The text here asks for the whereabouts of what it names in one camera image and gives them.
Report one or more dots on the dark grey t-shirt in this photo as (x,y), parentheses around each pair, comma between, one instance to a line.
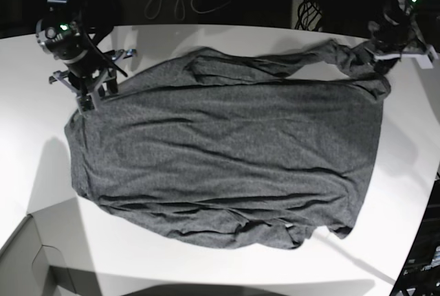
(225,151)

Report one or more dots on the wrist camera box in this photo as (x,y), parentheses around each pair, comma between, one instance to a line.
(85,104)
(426,60)

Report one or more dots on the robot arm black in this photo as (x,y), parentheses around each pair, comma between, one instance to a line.
(71,32)
(420,15)

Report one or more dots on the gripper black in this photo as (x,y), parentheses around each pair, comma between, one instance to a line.
(89,74)
(389,46)

